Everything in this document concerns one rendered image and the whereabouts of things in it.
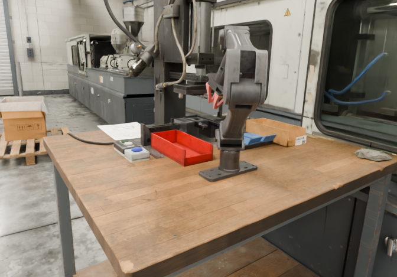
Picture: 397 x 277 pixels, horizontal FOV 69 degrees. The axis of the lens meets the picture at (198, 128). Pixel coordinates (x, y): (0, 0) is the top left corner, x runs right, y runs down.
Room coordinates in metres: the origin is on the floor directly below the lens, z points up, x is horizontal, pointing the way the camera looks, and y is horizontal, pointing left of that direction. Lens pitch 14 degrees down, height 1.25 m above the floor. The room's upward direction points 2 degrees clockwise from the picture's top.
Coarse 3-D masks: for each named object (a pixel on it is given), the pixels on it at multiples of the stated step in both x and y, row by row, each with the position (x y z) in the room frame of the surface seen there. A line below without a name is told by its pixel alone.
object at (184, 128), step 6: (222, 120) 1.30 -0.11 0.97; (180, 126) 1.22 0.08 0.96; (186, 126) 1.19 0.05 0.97; (192, 126) 1.21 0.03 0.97; (210, 126) 1.27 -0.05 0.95; (186, 132) 1.19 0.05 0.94; (192, 132) 1.21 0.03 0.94; (198, 132) 1.34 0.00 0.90; (204, 132) 1.31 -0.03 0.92; (210, 132) 1.27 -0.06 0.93
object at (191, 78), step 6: (204, 66) 1.27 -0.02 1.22; (174, 72) 1.44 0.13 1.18; (180, 72) 1.45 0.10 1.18; (198, 72) 1.27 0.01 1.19; (174, 78) 1.39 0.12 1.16; (186, 78) 1.30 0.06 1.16; (192, 78) 1.26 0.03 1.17; (198, 78) 1.22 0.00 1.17; (204, 78) 1.23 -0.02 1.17; (174, 84) 1.26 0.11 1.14; (180, 84) 1.23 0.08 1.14; (186, 84) 1.24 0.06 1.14; (192, 84) 1.25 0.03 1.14; (198, 84) 1.25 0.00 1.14; (204, 84) 1.26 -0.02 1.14; (174, 90) 1.26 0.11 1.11; (180, 90) 1.22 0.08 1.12; (186, 90) 1.19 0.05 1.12; (192, 90) 1.20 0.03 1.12; (198, 90) 1.22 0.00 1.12; (204, 90) 1.24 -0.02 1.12; (180, 96) 1.26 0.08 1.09; (198, 96) 1.27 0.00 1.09; (204, 96) 1.34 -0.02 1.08
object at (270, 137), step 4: (248, 132) 1.29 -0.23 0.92; (248, 136) 1.22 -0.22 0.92; (252, 136) 1.22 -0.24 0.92; (256, 136) 1.22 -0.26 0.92; (260, 136) 1.23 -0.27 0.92; (264, 136) 1.23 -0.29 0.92; (268, 136) 1.15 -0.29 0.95; (272, 136) 1.17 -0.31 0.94; (264, 140) 1.15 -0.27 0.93; (268, 140) 1.17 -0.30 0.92; (272, 140) 1.19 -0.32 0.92
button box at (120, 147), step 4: (80, 140) 1.15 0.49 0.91; (84, 140) 1.14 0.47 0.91; (100, 144) 1.11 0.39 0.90; (104, 144) 1.11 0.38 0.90; (108, 144) 1.11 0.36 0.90; (116, 144) 1.04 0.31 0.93; (120, 144) 1.03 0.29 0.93; (124, 144) 1.03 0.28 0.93; (132, 144) 1.03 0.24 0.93; (136, 144) 1.04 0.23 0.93; (116, 148) 1.04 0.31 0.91; (120, 148) 1.01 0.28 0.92; (124, 148) 0.99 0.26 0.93; (128, 148) 0.99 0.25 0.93; (120, 152) 1.01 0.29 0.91; (124, 152) 0.98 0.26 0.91; (124, 156) 0.98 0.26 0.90
